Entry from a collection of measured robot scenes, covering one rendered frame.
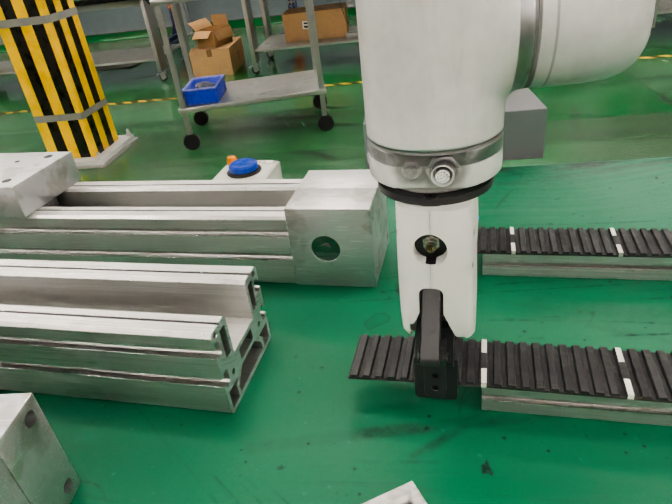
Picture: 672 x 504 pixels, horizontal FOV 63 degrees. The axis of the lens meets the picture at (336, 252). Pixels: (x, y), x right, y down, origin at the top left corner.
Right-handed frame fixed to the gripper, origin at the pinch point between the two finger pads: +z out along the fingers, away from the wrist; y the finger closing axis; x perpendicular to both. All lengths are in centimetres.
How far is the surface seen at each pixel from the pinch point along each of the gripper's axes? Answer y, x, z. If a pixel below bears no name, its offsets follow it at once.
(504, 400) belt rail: -1.9, -5.1, 2.7
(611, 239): 19.5, -16.1, 0.7
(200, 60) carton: 452, 249, 66
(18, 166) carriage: 20, 53, -9
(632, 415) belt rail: -2.0, -14.1, 3.1
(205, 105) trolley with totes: 267, 157, 56
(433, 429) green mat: -4.4, 0.2, 3.9
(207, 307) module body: 2.3, 20.9, -1.6
